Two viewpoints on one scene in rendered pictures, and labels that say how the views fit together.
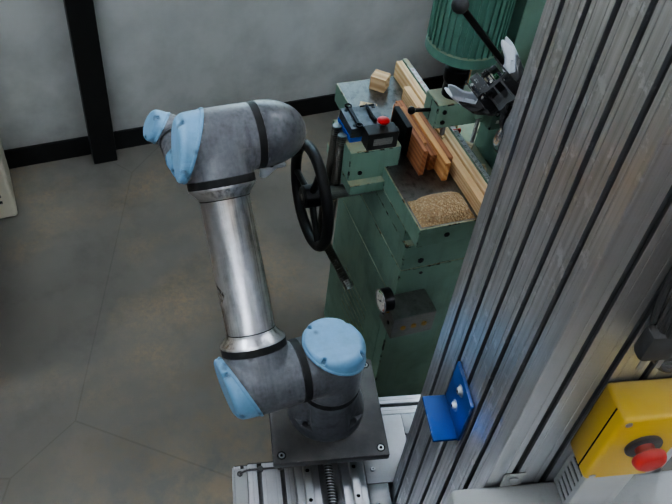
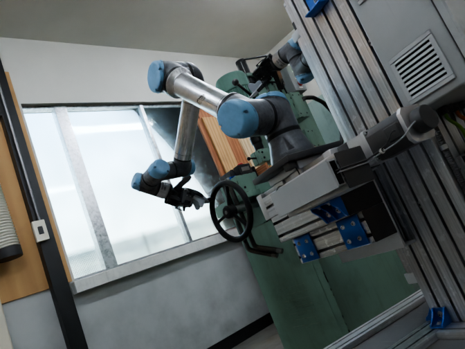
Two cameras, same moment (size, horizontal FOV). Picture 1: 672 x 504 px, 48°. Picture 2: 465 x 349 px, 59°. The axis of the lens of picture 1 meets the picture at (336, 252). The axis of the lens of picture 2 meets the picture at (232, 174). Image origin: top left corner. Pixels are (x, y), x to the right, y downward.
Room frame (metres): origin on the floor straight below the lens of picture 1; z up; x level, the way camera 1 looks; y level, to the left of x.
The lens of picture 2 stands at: (-0.38, 0.55, 0.60)
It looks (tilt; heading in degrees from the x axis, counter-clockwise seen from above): 11 degrees up; 343
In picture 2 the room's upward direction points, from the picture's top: 22 degrees counter-clockwise
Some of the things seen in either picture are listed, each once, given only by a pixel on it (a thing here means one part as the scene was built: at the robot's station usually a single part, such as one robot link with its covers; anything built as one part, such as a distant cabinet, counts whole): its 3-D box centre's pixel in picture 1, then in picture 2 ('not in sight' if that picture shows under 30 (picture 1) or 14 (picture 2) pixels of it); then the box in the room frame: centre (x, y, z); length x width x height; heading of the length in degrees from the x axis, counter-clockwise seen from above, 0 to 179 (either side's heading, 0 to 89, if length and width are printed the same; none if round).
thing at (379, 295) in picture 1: (386, 301); not in sight; (1.24, -0.14, 0.65); 0.06 x 0.04 x 0.08; 25
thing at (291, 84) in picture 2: not in sight; (293, 80); (1.57, -0.58, 1.40); 0.10 x 0.06 x 0.16; 115
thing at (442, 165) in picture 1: (427, 142); not in sight; (1.56, -0.19, 0.93); 0.24 x 0.01 x 0.06; 25
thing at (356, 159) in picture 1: (364, 146); (240, 187); (1.52, -0.04, 0.91); 0.15 x 0.14 x 0.09; 25
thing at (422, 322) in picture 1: (407, 314); not in sight; (1.27, -0.21, 0.58); 0.12 x 0.08 x 0.08; 115
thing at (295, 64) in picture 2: not in sight; (303, 66); (1.04, -0.34, 1.22); 0.11 x 0.08 x 0.11; 1
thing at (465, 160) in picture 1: (440, 132); not in sight; (1.61, -0.23, 0.92); 0.60 x 0.02 x 0.05; 25
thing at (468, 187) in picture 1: (447, 155); not in sight; (1.53, -0.25, 0.92); 0.55 x 0.02 x 0.04; 25
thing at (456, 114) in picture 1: (455, 109); (266, 157); (1.58, -0.25, 1.03); 0.14 x 0.07 x 0.09; 115
